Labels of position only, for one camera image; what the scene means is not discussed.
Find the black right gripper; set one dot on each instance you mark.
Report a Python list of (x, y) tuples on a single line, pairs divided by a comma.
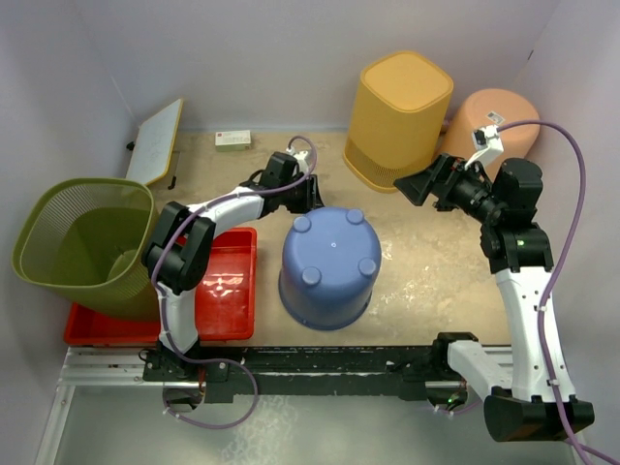
[(418, 186)]

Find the green mesh waste basket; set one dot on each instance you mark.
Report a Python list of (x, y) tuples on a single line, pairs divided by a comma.
[(83, 240)]

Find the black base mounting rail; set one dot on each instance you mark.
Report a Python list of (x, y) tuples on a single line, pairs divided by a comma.
[(410, 373)]

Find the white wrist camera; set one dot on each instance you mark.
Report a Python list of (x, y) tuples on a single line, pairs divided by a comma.
[(305, 158), (488, 146)]

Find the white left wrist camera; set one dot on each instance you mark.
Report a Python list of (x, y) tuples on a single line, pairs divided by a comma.
[(305, 158)]

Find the small white red box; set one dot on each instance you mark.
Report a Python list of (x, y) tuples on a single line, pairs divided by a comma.
[(225, 141)]

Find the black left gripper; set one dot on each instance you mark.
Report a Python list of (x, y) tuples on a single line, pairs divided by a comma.
[(311, 201)]

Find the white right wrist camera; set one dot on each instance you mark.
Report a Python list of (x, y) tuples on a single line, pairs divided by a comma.
[(488, 146)]

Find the aluminium frame rail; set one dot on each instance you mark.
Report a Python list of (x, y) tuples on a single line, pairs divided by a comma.
[(98, 367)]

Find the yellow mesh waste basket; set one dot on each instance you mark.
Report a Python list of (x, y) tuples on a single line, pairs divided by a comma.
[(399, 110)]

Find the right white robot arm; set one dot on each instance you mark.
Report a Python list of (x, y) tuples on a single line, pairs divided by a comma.
[(528, 310)]

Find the small whiteboard yellow frame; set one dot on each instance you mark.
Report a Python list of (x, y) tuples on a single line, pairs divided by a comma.
[(151, 156)]

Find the blue round plastic bucket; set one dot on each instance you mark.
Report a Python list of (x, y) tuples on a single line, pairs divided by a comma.
[(331, 259)]

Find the red plastic tray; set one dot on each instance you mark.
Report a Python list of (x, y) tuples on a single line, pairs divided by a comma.
[(225, 302)]

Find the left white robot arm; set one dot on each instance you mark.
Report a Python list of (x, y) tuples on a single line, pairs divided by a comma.
[(177, 252)]

